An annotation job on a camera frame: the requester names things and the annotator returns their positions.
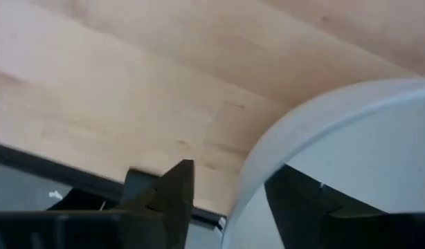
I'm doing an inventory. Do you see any white ceramic bowl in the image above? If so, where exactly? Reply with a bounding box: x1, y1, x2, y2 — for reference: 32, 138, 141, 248
221, 77, 425, 249

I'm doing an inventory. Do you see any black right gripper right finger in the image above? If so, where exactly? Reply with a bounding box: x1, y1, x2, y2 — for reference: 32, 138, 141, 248
264, 164, 386, 249

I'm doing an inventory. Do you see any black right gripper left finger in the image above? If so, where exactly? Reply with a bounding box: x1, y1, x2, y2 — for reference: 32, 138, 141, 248
118, 158, 195, 249

